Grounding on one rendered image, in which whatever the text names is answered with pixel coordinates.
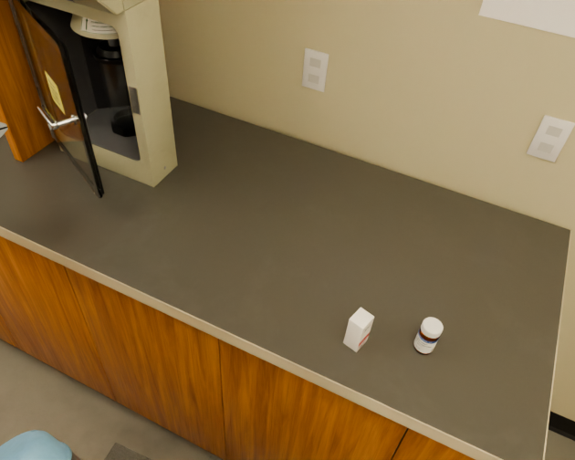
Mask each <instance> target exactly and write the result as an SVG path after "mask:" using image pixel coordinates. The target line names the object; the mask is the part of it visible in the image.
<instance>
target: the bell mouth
mask: <svg viewBox="0 0 575 460"><path fill-rule="evenodd" d="M70 26H71V28H72V30H73V31H74V32H76V33H77V34H79V35H81V36H84V37H89V38H94V39H119V36H118V33H117V31H116V30H115V28H114V27H113V26H111V25H108V24H105V23H101V22H99V21H96V20H92V19H89V18H86V17H83V16H78V15H74V14H72V18H71V22H70Z"/></svg>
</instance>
